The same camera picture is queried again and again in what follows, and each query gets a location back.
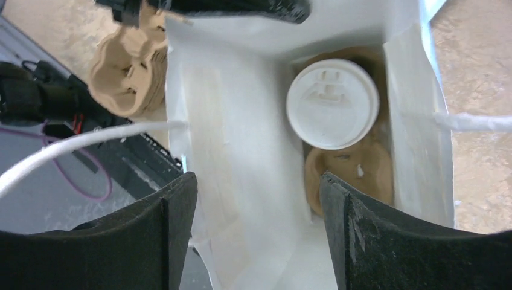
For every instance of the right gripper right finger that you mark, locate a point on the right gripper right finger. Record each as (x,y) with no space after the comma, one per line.
(375,246)

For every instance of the brown pulp cup carrier stack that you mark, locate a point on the brown pulp cup carrier stack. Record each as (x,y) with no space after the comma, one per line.
(127,71)

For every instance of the light blue paper bag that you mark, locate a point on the light blue paper bag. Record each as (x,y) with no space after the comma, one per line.
(228,78)

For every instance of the single brown pulp cup carrier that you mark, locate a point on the single brown pulp cup carrier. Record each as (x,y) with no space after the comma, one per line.
(366,165)

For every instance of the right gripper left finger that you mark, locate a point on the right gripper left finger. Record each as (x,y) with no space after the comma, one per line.
(141,246)

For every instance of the white plastic cup lid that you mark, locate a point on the white plastic cup lid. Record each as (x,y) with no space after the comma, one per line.
(332,104)

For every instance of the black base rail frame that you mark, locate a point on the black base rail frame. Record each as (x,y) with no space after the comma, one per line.
(36,90)

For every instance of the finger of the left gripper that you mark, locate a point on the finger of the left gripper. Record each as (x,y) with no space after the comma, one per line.
(128,11)

